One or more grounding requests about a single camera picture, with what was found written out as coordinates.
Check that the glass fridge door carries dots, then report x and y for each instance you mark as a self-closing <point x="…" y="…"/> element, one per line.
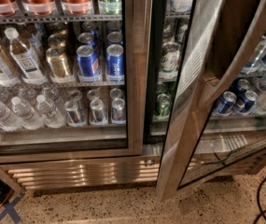
<point x="91" y="142"/>
<point x="199" y="147"/>

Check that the right small pepsi can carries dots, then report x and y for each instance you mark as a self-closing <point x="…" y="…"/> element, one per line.
<point x="118" y="110"/>

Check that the small pepsi can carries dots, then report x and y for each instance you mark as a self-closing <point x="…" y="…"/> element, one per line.
<point x="118" y="110"/>
<point x="98" y="115"/>
<point x="74" y="113"/>

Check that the green soda can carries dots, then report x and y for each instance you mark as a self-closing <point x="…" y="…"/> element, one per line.
<point x="162" y="106"/>

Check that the middle small pepsi can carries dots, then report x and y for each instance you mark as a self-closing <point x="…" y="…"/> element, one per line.
<point x="98" y="115"/>

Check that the front blue pepsi can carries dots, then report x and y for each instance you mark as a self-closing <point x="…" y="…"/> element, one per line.
<point x="114" y="58"/>

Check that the blue pepsi can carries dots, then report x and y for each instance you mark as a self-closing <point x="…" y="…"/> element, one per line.
<point x="88" y="64"/>
<point x="114" y="58"/>

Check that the left white 7up can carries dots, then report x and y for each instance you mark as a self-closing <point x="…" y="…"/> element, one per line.
<point x="170" y="54"/>

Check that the left small pepsi can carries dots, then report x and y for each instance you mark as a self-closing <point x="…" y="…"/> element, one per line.
<point x="74" y="113"/>

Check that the gold soda can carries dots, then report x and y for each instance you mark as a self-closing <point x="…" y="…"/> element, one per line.
<point x="61" y="71"/>

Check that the right water bottle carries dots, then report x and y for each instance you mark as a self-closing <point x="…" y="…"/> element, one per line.
<point x="51" y="111"/>

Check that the water bottle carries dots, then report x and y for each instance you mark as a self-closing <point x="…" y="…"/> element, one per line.
<point x="25" y="111"/>
<point x="8" y="120"/>
<point x="51" y="111"/>

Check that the blue can lower middle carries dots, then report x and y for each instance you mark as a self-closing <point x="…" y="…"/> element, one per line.
<point x="225" y="104"/>

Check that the middle water bottle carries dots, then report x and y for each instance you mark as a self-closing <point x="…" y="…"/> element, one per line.
<point x="25" y="111"/>

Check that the white cap tea bottle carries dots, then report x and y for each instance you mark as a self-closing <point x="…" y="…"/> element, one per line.
<point x="25" y="56"/>

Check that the blue can lower right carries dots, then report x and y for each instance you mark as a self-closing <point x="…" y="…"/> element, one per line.
<point x="245" y="103"/>

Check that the silver blue can upper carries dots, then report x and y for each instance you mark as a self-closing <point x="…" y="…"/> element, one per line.
<point x="252" y="65"/>

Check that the left water bottle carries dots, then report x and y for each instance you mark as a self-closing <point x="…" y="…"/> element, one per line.
<point x="8" y="120"/>

